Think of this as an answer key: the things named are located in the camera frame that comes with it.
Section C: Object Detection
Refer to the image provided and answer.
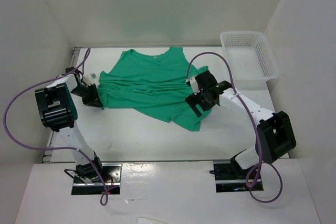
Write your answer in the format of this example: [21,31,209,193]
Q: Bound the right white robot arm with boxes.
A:
[185,70,297,178]

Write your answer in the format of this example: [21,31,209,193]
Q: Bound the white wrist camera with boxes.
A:
[82,73,99,86]
[186,76,200,95]

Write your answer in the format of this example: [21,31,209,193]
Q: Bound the green tank top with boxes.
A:
[98,47,209,132]

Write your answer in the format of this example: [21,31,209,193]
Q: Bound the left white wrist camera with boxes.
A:
[82,73,99,86]

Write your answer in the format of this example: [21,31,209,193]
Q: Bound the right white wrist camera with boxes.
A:
[186,76,200,95]

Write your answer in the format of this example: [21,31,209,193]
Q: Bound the aluminium table edge rail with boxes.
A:
[41,47,82,164]

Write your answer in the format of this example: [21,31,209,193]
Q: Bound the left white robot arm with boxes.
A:
[35,67,104,182]

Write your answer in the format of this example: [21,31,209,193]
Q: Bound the white plastic mesh basket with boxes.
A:
[220,31,280,82]

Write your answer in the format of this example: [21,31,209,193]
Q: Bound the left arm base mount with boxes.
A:
[64,162,122,195]

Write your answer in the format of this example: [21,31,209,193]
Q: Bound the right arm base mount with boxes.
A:
[209,161,250,193]

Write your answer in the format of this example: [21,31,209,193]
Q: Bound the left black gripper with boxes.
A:
[70,83,103,108]

